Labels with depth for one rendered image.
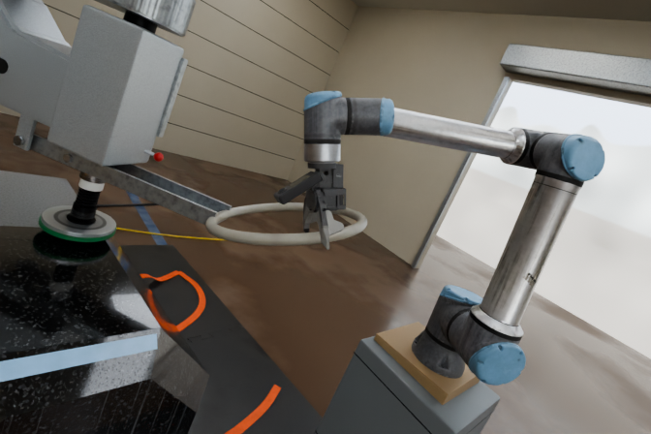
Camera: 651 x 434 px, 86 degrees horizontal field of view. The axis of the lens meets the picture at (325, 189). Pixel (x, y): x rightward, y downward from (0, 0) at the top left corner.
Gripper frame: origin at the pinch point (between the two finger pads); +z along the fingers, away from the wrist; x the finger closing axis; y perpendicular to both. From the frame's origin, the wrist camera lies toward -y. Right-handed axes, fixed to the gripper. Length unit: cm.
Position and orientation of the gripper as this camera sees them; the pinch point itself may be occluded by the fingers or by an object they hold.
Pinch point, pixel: (313, 242)
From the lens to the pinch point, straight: 89.3
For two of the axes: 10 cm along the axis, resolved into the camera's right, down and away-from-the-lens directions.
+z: -0.1, 9.9, 1.3
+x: -3.8, -1.2, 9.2
